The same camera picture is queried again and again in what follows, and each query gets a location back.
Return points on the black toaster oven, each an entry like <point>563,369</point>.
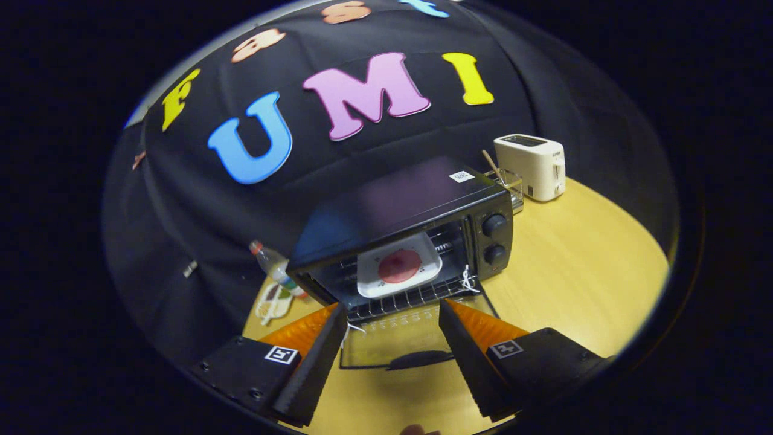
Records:
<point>392,199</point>

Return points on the small white snack tray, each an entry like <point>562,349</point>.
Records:
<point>272,305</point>

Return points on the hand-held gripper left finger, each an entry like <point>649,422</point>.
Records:
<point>317,368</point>

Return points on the pink round food slice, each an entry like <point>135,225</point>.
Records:
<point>400,266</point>

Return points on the black backdrop cloth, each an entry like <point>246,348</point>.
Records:
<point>543,90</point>

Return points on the wooden stick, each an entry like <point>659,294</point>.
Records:
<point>490,163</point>

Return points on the white square plate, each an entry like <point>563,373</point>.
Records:
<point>368,281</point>

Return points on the silver clip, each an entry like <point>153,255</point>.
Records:
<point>190,269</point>

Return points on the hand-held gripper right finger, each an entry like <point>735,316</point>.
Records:
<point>468,362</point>

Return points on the white pop-up toaster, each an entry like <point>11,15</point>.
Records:
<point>531,166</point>

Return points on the clear plastic bottle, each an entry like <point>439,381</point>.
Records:
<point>275,266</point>

